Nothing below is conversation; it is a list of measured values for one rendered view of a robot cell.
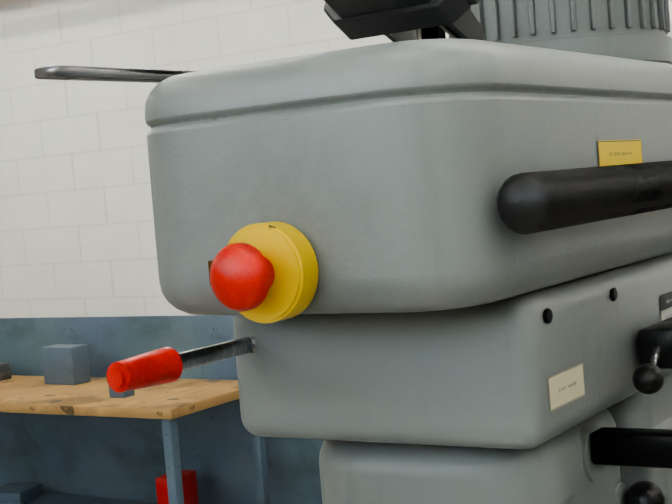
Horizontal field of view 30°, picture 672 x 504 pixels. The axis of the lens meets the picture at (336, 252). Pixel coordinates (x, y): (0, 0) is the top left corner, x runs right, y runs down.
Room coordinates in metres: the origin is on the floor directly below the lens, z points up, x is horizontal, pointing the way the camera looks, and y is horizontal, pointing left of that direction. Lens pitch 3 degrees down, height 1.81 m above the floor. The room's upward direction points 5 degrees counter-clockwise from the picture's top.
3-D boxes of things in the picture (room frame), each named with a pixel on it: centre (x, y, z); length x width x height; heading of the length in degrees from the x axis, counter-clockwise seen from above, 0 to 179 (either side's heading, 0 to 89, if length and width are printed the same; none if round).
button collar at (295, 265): (0.75, 0.04, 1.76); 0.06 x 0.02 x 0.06; 57
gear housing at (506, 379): (0.98, -0.11, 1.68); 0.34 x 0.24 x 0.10; 147
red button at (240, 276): (0.73, 0.05, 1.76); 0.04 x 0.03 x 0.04; 57
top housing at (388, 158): (0.96, -0.09, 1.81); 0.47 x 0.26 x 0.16; 147
